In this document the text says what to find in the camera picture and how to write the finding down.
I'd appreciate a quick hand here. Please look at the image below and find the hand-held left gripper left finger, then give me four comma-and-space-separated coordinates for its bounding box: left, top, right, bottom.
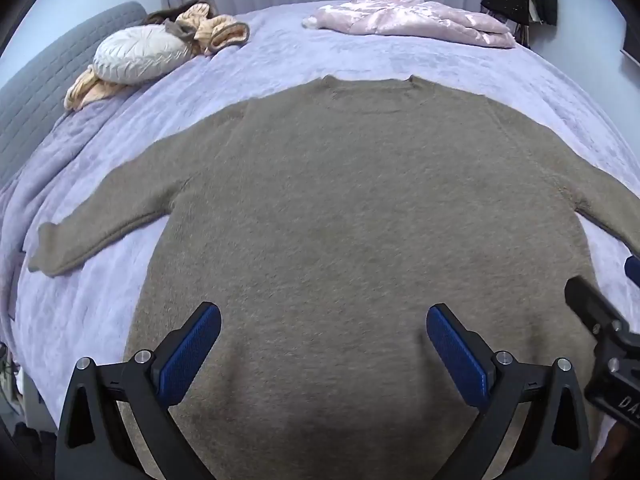
54, 301, 222, 480

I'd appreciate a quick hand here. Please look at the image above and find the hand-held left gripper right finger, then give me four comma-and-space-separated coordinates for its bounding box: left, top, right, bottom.
426, 303, 596, 480

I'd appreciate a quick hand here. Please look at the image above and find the brown knit sweater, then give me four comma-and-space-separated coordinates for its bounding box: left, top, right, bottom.
27, 74, 640, 480

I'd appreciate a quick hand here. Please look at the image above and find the black handbag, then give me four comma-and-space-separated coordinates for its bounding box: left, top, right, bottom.
481, 0, 531, 26

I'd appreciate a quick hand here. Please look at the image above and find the round white pleated pillow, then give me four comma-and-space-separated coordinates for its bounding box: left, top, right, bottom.
92, 25, 193, 86

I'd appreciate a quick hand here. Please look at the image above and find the grey quilted headboard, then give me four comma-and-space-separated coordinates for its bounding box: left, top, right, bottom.
0, 1, 148, 191

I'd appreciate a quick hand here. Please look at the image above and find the lilac fleece blanket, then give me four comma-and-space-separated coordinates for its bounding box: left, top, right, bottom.
0, 0, 640, 411

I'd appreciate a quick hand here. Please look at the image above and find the peach striped cloth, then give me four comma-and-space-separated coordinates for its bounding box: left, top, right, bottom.
64, 2, 251, 111

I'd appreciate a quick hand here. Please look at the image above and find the pink satin puffer jacket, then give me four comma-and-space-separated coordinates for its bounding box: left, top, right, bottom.
301, 0, 517, 50

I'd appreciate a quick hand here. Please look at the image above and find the dark brown cloth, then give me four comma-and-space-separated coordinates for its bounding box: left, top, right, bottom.
144, 4, 217, 27

